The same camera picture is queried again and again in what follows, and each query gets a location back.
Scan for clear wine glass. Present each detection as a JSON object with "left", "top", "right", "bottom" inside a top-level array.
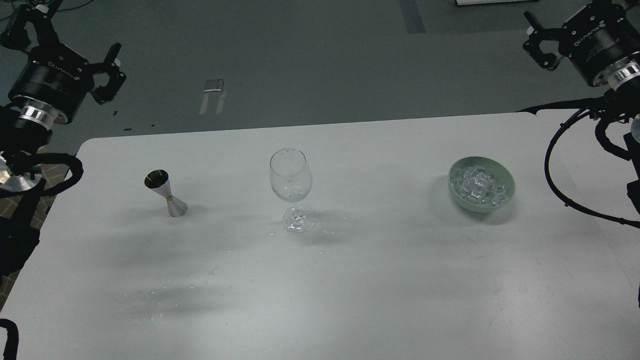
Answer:
[{"left": 269, "top": 148, "right": 315, "bottom": 233}]

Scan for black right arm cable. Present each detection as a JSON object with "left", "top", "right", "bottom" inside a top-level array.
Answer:
[{"left": 517, "top": 97, "right": 640, "bottom": 230}]

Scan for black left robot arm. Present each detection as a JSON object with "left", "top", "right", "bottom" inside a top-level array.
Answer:
[{"left": 1, "top": 0, "right": 127, "bottom": 278}]

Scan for metal floor plate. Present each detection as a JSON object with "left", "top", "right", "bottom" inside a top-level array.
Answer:
[{"left": 203, "top": 79, "right": 225, "bottom": 93}]

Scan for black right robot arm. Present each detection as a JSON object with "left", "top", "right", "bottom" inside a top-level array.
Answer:
[{"left": 522, "top": 0, "right": 640, "bottom": 222}]

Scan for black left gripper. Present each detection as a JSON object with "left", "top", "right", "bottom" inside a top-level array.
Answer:
[{"left": 0, "top": 0, "right": 127, "bottom": 125}]

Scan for clear ice cubes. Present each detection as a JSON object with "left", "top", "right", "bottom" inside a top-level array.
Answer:
[{"left": 449, "top": 165, "right": 512, "bottom": 208}]

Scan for green bowl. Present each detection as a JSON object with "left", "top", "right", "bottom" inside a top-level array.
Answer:
[{"left": 447, "top": 156, "right": 516, "bottom": 214}]

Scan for steel double jigger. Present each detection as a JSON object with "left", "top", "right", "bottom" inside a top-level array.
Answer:
[{"left": 143, "top": 170, "right": 188, "bottom": 218}]

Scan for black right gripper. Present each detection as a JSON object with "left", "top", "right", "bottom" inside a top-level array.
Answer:
[{"left": 522, "top": 0, "right": 640, "bottom": 88}]

